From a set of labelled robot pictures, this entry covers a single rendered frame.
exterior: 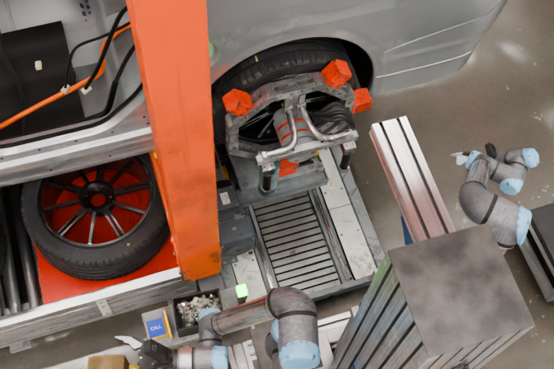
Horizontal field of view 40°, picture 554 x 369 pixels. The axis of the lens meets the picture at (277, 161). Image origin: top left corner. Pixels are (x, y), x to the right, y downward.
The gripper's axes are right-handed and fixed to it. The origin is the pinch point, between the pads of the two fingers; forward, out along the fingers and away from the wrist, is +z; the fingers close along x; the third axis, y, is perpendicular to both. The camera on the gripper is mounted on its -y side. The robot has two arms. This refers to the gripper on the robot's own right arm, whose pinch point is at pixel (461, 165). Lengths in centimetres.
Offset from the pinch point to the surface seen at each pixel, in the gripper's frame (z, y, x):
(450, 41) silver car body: -2, -41, -32
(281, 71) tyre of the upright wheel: 25, 11, -80
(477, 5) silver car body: -21, -44, -42
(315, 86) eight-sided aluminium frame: 19, 9, -67
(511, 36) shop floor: 59, -149, 56
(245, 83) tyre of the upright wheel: 35, 20, -87
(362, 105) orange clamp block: 27.6, -7.2, -38.3
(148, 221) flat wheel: 98, 65, -66
